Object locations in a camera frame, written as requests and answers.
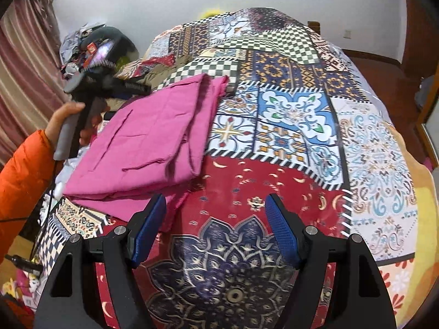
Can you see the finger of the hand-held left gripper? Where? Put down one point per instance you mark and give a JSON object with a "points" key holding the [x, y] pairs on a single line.
{"points": [[133, 87]]}

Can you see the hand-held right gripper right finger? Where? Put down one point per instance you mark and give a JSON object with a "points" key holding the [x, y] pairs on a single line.
{"points": [[281, 233]]}

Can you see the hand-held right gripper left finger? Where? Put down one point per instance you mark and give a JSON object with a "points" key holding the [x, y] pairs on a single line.
{"points": [[147, 233]]}

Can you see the pink pants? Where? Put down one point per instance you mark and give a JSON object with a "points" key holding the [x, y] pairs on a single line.
{"points": [[144, 144]]}

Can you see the person's left forearm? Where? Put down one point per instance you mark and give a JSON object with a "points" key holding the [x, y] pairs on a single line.
{"points": [[24, 178]]}

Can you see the olive green pants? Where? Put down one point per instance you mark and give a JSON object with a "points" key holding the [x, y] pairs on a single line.
{"points": [[164, 72]]}

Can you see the person's left hand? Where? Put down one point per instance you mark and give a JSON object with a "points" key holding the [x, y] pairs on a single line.
{"points": [[63, 116]]}

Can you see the pile of grey clothes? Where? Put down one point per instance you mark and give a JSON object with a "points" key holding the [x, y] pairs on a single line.
{"points": [[73, 39]]}

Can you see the patchwork printed blanket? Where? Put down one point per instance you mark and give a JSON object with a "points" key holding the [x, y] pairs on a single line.
{"points": [[274, 178]]}

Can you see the striped red curtain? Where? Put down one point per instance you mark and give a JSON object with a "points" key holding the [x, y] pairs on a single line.
{"points": [[24, 75]]}

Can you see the yellow curved cushion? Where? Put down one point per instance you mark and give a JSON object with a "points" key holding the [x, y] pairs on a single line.
{"points": [[209, 11]]}

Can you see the person's orange jacket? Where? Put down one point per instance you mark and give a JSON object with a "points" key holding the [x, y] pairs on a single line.
{"points": [[13, 315]]}

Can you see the brown wooden door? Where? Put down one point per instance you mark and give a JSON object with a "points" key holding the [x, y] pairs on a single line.
{"points": [[422, 24]]}

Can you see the wooden bed post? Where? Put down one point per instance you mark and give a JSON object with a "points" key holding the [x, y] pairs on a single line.
{"points": [[313, 27]]}

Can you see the wall socket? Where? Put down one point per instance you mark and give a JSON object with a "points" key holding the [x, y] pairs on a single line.
{"points": [[347, 34]]}

